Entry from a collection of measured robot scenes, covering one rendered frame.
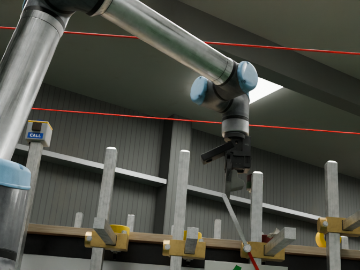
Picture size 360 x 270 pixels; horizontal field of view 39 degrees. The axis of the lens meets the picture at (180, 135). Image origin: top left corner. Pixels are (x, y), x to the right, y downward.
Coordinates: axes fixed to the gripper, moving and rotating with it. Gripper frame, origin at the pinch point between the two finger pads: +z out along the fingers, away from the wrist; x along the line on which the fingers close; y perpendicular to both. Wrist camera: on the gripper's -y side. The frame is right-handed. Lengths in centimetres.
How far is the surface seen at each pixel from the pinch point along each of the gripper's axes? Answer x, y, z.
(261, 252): 5.4, 12.3, 16.3
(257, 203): 6.2, 10.8, 0.5
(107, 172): 6.0, -39.5, -6.4
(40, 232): 23, -63, 12
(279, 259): 5.5, 17.8, 18.0
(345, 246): 115, 73, -6
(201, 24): 241, -10, -220
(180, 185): 6.1, -14.9, -3.6
